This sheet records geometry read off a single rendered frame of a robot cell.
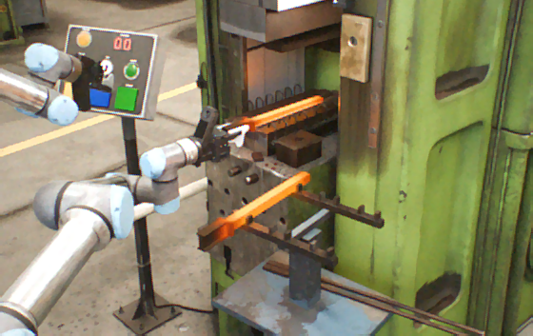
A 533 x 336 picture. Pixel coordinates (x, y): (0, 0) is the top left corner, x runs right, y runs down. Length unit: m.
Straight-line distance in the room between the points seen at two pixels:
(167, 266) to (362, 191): 1.42
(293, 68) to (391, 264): 0.79
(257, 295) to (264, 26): 0.74
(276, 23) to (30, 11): 5.53
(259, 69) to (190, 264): 1.22
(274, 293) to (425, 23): 0.80
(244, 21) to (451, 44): 0.59
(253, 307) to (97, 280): 1.48
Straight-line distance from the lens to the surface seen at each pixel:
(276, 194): 1.75
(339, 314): 1.79
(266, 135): 2.02
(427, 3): 1.77
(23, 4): 7.28
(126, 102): 2.30
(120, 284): 3.14
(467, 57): 2.10
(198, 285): 3.06
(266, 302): 1.83
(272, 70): 2.35
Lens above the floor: 1.79
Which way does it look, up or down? 25 degrees down
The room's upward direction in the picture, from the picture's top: 1 degrees counter-clockwise
